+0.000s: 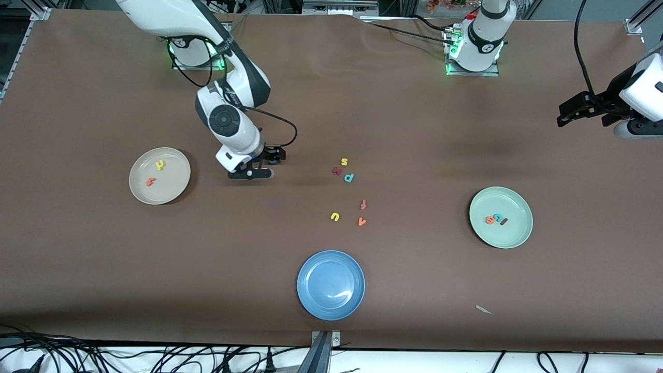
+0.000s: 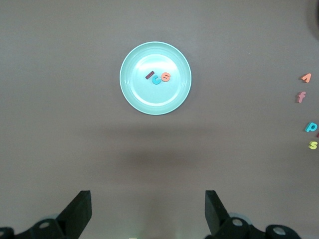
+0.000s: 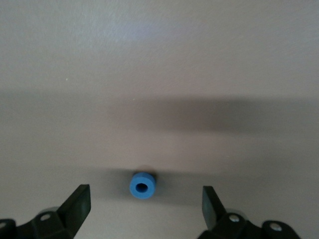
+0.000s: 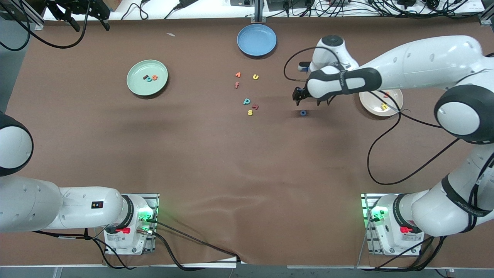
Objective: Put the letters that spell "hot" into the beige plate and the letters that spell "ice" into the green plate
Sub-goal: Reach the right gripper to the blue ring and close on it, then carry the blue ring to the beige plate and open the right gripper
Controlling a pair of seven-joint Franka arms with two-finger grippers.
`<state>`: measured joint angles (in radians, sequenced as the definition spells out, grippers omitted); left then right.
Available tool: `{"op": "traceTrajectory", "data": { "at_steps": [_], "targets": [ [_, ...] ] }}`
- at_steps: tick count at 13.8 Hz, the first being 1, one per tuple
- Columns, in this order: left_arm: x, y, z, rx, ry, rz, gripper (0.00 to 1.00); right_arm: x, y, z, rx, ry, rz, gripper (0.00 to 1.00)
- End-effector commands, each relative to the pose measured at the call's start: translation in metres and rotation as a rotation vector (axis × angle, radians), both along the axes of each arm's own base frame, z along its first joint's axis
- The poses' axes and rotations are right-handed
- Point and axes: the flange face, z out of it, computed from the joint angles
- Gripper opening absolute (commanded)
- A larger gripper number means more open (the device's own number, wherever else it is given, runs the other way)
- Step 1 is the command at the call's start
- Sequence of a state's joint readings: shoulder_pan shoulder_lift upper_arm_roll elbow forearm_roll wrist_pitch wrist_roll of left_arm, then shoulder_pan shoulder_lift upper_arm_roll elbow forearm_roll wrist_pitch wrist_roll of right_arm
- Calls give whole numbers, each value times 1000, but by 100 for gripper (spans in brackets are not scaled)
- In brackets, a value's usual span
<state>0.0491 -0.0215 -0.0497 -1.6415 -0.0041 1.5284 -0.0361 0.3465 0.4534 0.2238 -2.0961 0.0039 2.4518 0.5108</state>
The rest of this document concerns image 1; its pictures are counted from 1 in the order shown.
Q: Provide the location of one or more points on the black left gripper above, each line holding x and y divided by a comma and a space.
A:
608, 101

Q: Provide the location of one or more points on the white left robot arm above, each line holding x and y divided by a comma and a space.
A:
484, 36

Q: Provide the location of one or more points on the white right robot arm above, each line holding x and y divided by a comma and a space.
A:
225, 120

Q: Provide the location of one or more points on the brown table cover sheet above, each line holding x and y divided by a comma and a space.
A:
331, 77

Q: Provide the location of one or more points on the beige round plate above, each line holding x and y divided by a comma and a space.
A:
159, 189

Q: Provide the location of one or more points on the blue round plate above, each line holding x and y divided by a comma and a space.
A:
331, 285

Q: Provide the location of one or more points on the green round plate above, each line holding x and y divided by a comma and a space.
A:
501, 235

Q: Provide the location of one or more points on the grey metal equipment panel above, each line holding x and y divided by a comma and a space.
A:
339, 8

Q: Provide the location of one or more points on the white paper scrap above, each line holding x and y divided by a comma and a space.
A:
484, 310

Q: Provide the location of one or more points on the aluminium frame profile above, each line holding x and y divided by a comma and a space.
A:
634, 25
39, 14

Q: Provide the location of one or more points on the metal camera mounting post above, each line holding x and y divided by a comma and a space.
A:
318, 357

